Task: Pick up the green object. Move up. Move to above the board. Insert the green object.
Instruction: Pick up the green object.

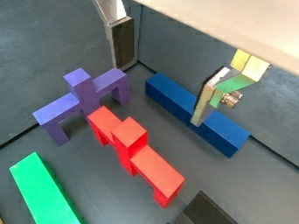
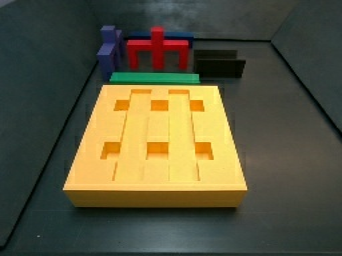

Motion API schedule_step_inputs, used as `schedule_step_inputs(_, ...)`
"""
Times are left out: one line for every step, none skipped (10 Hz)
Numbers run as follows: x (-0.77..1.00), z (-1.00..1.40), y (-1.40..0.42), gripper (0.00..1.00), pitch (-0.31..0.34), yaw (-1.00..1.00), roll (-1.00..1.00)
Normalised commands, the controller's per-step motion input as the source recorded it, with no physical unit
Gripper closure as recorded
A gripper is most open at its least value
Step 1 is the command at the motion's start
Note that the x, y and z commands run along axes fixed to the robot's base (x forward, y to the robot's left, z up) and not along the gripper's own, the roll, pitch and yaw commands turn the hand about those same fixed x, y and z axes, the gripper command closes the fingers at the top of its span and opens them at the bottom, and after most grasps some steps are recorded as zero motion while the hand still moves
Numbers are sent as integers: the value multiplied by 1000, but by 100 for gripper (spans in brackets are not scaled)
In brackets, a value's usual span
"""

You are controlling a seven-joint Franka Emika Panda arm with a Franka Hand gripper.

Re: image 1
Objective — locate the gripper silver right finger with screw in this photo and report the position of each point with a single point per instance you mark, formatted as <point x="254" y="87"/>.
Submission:
<point x="221" y="87"/>

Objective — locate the green rectangular bar block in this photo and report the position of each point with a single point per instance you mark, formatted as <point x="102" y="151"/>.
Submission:
<point x="45" y="196"/>

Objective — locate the purple cross-shaped block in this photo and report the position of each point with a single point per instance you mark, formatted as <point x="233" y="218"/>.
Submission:
<point x="82" y="99"/>

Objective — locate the red cross-shaped block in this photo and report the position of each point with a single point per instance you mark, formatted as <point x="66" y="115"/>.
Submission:
<point x="129" y="138"/>

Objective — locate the black angled holder bracket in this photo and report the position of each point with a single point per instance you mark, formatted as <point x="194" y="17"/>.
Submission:
<point x="204" y="211"/>

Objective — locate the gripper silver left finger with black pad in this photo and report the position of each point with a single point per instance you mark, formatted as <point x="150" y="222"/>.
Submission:
<point x="120" y="30"/>

